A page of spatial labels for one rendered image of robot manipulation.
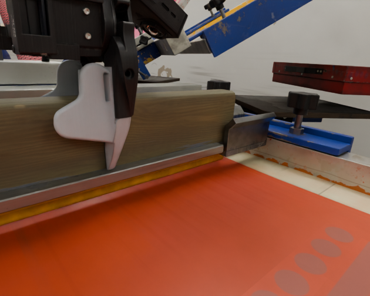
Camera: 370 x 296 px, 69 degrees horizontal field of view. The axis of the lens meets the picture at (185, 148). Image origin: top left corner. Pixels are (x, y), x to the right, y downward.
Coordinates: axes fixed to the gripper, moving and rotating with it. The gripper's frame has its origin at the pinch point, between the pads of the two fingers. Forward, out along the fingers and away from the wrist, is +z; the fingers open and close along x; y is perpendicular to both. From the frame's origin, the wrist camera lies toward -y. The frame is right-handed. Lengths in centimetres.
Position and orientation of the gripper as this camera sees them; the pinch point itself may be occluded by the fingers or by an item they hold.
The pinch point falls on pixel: (106, 147)
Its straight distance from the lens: 27.5
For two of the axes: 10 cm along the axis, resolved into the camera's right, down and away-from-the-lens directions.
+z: -0.5, 9.4, 3.3
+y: -7.5, 1.8, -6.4
